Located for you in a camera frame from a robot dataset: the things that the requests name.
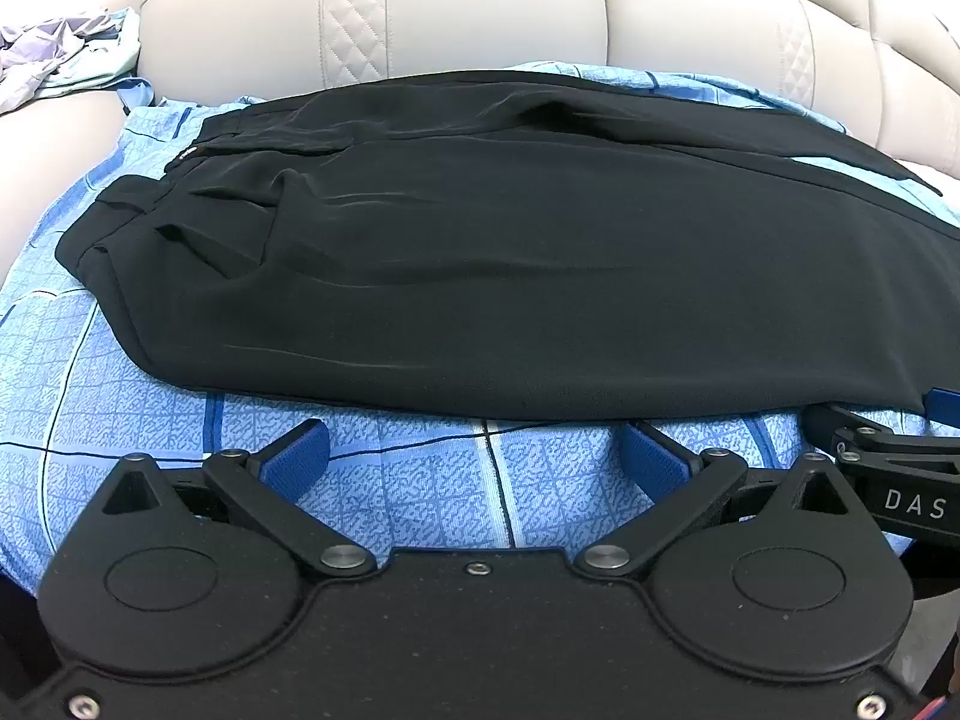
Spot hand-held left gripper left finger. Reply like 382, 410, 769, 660
97, 420, 377, 580

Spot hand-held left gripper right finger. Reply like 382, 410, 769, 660
574, 420, 863, 580

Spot black pants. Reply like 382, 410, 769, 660
56, 69, 960, 421

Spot blue patterned blanket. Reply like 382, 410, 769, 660
0, 60, 960, 595

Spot light blue cloth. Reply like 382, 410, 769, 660
112, 75, 160, 110

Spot mint green garment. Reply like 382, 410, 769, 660
34, 7, 143, 100

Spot beige leather sofa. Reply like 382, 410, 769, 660
0, 0, 960, 293

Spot lavender garment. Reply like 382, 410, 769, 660
0, 11, 113, 110

